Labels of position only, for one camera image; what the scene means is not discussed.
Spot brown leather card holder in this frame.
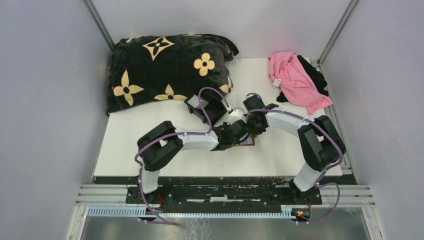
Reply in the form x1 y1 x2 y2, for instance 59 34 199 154
234 135 256 147

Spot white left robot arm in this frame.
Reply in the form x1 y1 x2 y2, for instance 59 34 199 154
134 120 249 204

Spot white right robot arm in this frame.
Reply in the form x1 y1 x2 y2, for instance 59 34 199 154
243 95 346 204

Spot white card stack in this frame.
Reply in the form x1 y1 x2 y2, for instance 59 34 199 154
187 95 202 109

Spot pink cloth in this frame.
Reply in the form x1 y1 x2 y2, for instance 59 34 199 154
268 51 333 115

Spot black cloth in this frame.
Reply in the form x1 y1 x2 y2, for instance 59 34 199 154
297 55 329 97

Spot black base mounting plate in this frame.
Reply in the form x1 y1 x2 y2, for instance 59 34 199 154
94 175 360 214

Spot black floral plush pillow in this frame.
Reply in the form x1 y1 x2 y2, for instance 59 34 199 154
106 34 239 114

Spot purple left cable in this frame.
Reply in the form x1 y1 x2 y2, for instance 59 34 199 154
134 87 233 227

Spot purple cable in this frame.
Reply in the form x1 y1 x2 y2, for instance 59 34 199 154
134 87 233 227
244 92 345 225

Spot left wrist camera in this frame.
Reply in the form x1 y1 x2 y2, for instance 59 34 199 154
226 107 244 124

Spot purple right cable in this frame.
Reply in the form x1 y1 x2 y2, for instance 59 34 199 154
244 92 345 225

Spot white slotted cable duct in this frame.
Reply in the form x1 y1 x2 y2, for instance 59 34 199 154
87 206 295 220

